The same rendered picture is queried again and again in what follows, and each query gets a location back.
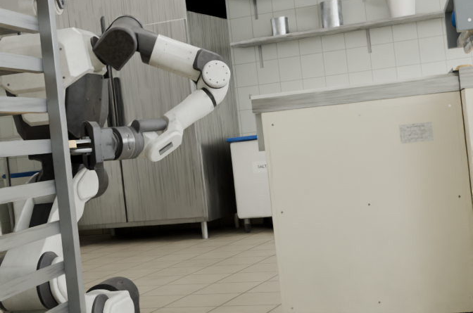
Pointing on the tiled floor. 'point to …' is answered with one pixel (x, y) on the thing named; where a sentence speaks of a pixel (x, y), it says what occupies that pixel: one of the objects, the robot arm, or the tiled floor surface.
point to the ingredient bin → (250, 179)
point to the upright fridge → (122, 188)
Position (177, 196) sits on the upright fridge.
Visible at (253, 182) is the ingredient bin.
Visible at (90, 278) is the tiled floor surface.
